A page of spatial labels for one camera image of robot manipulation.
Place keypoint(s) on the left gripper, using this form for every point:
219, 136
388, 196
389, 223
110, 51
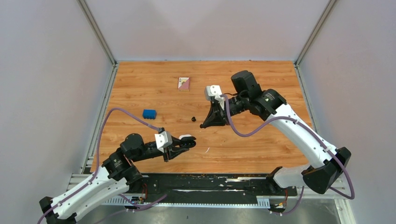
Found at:
173, 153

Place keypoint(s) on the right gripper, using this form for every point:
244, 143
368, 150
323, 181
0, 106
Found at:
215, 116

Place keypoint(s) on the white earbud charging case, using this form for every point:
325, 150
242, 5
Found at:
184, 135

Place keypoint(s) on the black earbud charging case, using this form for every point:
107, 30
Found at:
188, 142

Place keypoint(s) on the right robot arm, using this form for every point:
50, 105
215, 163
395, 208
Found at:
326, 162

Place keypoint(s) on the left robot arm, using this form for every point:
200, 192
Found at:
115, 176

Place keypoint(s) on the blue small object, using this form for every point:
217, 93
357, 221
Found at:
149, 114

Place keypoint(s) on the playing card box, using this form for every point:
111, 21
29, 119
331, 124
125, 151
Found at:
183, 84

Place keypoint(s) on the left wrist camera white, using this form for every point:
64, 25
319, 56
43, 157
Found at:
163, 140

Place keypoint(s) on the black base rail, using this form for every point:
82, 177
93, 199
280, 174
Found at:
208, 189

